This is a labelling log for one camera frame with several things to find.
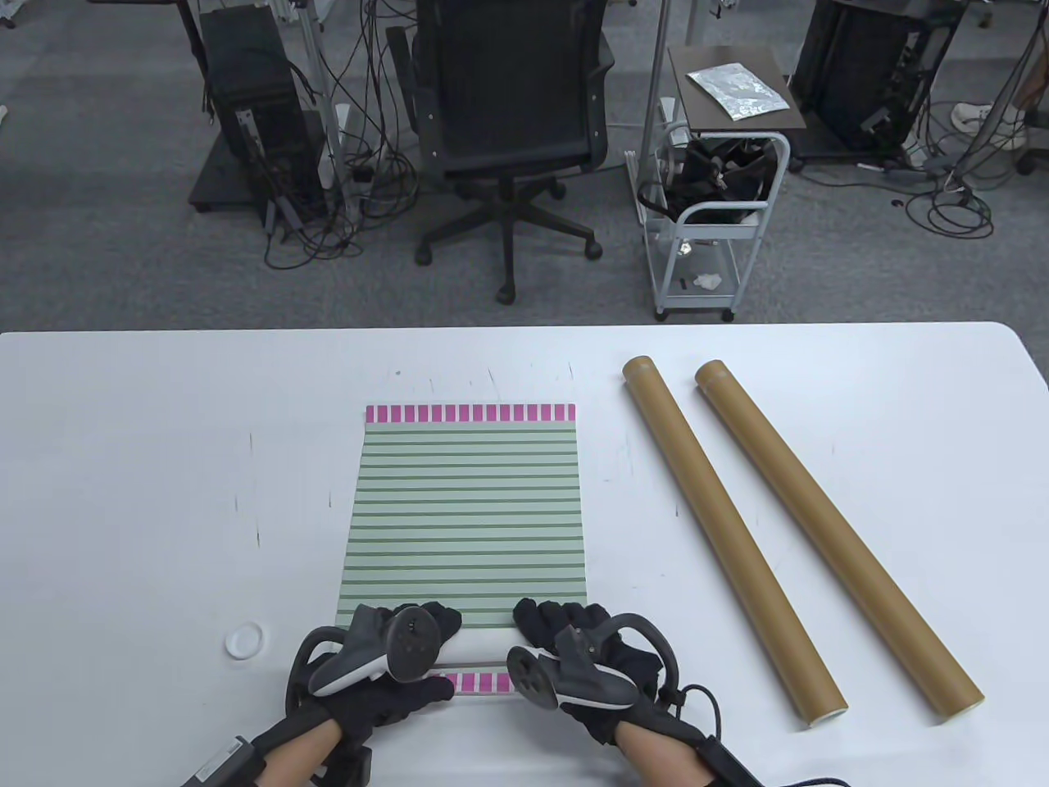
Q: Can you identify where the person's left hand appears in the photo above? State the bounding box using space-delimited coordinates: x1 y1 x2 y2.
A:
307 603 465 744

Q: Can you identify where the person's right hand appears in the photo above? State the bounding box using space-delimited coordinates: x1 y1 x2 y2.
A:
512 598 706 748

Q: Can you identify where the grey and white hand controller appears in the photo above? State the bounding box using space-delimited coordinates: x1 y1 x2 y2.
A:
506 615 681 712
285 607 445 716

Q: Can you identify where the green striped paper sheet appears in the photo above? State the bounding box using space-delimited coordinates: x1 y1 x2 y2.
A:
334 403 591 698
430 630 529 671

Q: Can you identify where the brown cardboard mailing tube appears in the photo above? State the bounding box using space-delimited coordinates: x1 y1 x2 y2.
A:
623 355 848 730
695 359 985 726

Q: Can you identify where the person's right forearm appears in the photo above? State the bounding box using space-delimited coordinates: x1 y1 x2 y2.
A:
615 726 714 787

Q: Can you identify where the person's left forearm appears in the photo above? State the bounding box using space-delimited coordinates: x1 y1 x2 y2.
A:
261 720 347 787

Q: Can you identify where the grey wrist module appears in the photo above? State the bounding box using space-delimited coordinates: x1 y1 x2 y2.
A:
176 735 271 787

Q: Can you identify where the white metal utility cart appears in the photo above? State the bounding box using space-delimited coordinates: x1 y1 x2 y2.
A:
627 121 792 322

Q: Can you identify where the white power strip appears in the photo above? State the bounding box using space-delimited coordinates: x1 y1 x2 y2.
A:
318 104 353 191

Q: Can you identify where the brown side table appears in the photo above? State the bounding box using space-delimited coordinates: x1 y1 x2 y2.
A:
668 45 808 134

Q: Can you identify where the black mesh office chair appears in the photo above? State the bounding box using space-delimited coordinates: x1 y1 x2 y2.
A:
385 0 617 306

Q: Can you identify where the silver foil bag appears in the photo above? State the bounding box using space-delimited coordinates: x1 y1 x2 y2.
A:
686 63 792 123

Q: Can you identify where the black computer tower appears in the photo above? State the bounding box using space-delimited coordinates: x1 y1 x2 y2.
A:
791 0 968 158
188 4 329 224

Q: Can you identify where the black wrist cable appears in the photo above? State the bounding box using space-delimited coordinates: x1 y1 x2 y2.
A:
674 683 849 787

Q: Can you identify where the black headset with straps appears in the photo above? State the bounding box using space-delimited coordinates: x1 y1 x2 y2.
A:
639 138 779 226

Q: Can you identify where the black floor cable bundle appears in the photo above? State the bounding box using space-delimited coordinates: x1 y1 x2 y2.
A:
889 98 1049 240
262 0 420 271

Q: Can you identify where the silver aluminium frame post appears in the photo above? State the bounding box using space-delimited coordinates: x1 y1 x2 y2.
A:
297 0 361 222
641 0 674 191

